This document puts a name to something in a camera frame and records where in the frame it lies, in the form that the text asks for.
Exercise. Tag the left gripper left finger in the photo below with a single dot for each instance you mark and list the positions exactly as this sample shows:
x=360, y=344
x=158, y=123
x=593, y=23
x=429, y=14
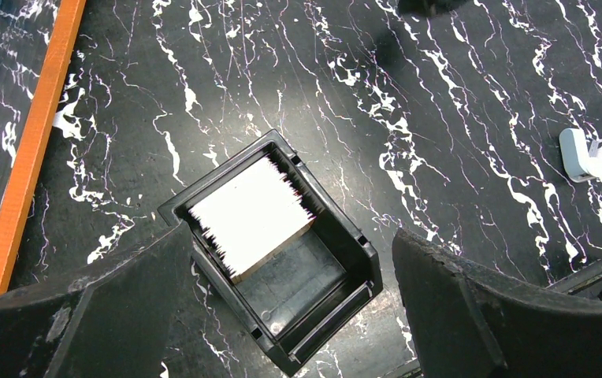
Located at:
x=107, y=319

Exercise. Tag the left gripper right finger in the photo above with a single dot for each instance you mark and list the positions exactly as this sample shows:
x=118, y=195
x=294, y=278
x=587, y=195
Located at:
x=468, y=320

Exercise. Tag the white plastic clip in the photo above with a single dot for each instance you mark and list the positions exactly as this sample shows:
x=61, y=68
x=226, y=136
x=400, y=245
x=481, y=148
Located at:
x=582, y=160

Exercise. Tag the orange wooden shelf rack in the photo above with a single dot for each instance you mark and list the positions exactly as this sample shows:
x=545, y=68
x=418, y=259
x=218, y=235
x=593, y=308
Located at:
x=20, y=188

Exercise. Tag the white card stack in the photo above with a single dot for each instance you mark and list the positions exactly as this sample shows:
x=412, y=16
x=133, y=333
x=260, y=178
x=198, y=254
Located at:
x=251, y=217

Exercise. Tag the black plastic card box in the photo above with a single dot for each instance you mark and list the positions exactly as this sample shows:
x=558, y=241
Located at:
x=288, y=261

